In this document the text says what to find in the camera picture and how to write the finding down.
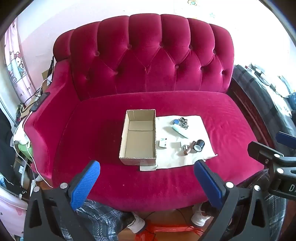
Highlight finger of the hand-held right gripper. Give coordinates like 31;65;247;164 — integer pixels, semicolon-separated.
247;141;296;184
276;132;296;146

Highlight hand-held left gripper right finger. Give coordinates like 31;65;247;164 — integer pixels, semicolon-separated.
194;159;271;241

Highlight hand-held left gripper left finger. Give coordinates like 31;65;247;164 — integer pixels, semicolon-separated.
23;160;101;241

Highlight brown tube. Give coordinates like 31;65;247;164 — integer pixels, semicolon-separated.
181;141;196;156

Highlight light blue tube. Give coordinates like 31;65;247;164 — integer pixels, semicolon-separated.
172;125;189;138

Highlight person's white shoe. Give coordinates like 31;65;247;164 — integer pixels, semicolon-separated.
126;212;146;233
192;203;212;226

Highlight person's plaid pants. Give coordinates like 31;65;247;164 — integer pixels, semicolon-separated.
55;170;288;241

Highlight white cloth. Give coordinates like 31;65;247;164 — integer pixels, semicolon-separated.
139;115;218;172

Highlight red plastic stool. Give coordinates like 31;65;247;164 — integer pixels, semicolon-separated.
136;224;204;241

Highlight dark plaid blanket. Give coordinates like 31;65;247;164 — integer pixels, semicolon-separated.
231;65;296;144

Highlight green container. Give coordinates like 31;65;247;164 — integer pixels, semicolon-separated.
17;140;31;158

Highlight pink printed cloth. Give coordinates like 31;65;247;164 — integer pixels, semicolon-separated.
0;185;28;237

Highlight black power strip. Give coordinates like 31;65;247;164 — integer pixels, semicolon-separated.
30;92;51;112

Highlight small brown cardboard box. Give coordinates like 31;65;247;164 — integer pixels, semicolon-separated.
42;68;55;85

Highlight red tufted velvet sofa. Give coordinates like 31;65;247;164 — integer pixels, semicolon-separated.
24;14;270;212

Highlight cartoon print curtain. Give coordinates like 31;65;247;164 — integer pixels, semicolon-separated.
5;20;31;105

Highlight dark wooden bed frame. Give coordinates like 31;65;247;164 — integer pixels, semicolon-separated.
228;76;278;149

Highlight white cable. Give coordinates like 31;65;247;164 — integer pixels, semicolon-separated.
13;79;53;188

